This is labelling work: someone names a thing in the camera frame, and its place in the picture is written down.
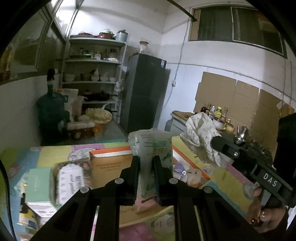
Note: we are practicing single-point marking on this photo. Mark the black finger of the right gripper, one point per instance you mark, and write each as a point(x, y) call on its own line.
point(247, 158)

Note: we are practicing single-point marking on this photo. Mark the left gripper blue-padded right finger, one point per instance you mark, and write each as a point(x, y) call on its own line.
point(200, 214)

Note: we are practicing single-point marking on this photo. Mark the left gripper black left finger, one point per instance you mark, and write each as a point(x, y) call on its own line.
point(108, 203)

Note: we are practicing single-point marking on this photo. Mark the white floral cloth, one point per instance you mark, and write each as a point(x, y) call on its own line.
point(200, 130)

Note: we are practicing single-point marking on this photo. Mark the pink towel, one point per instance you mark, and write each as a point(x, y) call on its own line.
point(143, 205)

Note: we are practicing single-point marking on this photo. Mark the purple white plush toy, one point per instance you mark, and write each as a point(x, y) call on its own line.
point(180, 169)

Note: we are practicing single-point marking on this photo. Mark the right hand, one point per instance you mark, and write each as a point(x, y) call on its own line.
point(263, 220)

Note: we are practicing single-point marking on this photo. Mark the steel kettle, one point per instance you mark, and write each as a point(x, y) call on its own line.
point(242, 135)

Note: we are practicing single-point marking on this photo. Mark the floral tissue pack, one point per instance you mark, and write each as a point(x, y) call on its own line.
point(71, 177)

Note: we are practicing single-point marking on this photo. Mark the colourful cartoon play mat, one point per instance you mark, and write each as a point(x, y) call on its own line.
point(107, 161)

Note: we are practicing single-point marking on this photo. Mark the mint green carton box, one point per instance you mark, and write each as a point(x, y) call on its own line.
point(40, 192)

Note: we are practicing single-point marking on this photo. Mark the kitchen counter with bottles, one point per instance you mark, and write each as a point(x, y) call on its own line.
point(179, 119)

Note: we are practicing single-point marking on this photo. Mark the green water jug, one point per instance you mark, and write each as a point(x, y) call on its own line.
point(52, 115)

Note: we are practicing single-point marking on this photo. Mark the dark grey refrigerator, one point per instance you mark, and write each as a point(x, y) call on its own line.
point(143, 94)

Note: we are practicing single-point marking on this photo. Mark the yellow dried food bag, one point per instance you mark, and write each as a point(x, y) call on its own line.
point(99, 115)

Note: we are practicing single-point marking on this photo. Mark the metal kitchen shelf rack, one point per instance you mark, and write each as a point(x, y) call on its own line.
point(94, 65)

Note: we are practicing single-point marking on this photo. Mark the cardboard wall sheets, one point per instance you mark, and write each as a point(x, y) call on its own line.
point(247, 106)

